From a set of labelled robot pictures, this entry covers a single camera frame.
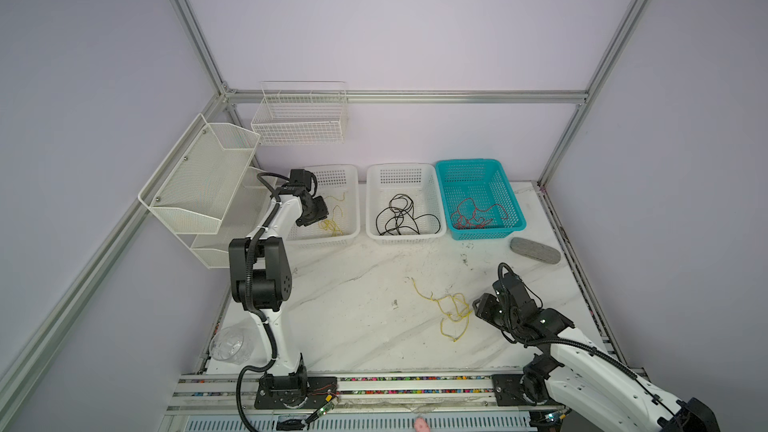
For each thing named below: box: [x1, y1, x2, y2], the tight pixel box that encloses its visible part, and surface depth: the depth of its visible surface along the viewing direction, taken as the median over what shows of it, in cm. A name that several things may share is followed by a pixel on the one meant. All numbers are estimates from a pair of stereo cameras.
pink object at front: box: [414, 417, 431, 432], surface depth 69 cm
